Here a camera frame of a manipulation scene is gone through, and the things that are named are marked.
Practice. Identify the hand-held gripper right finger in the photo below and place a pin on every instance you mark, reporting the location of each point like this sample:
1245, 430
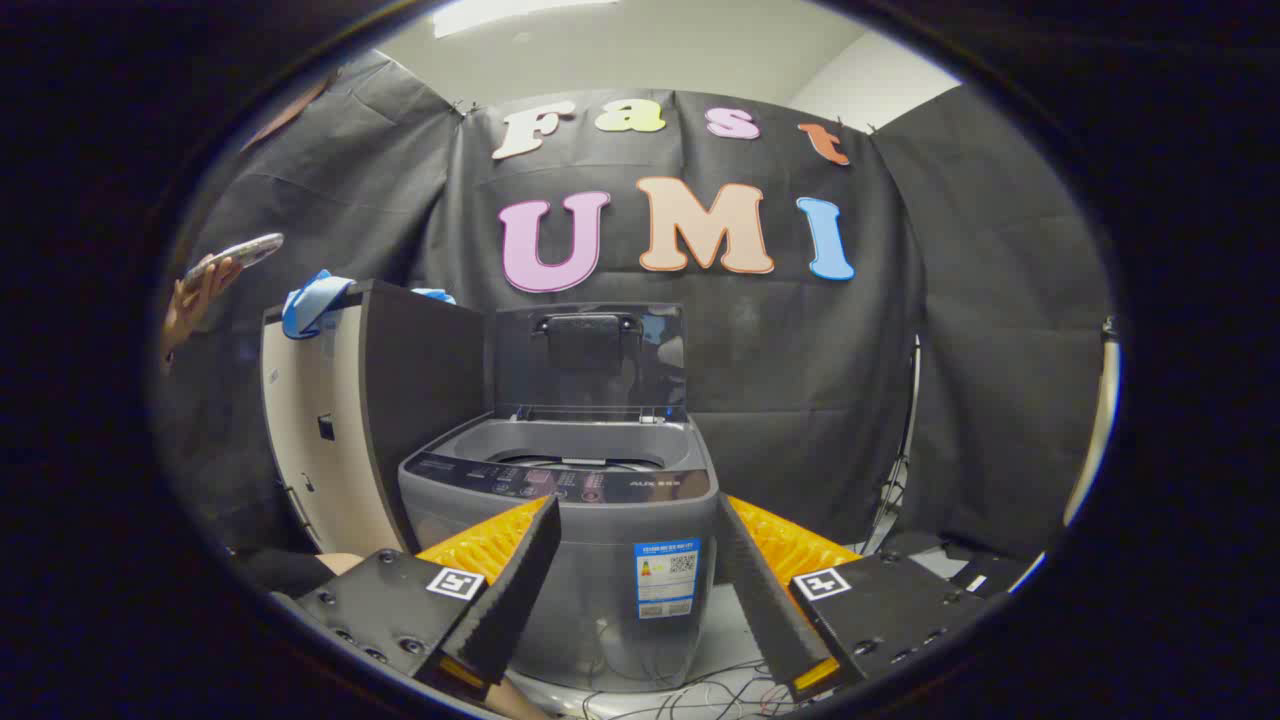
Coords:
760, 590

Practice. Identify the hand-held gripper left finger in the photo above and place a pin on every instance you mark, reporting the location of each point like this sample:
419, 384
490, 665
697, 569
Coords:
520, 580

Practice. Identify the grey washing machine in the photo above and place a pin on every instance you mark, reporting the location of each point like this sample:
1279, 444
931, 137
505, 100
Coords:
620, 530

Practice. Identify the light blue shirt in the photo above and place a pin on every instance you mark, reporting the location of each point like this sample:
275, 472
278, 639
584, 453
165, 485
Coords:
315, 300

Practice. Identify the smartphone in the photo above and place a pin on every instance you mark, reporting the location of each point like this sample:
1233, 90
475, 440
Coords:
245, 252

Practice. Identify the dark cabinet with beige door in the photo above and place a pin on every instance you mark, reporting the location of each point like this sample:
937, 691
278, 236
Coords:
420, 400

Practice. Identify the black light stand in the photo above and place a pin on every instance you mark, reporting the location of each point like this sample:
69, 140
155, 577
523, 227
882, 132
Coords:
912, 400

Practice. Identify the white pole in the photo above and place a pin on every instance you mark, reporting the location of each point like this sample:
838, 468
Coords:
1098, 430

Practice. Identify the ceiling light panel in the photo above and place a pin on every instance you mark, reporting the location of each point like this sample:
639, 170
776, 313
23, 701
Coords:
500, 15

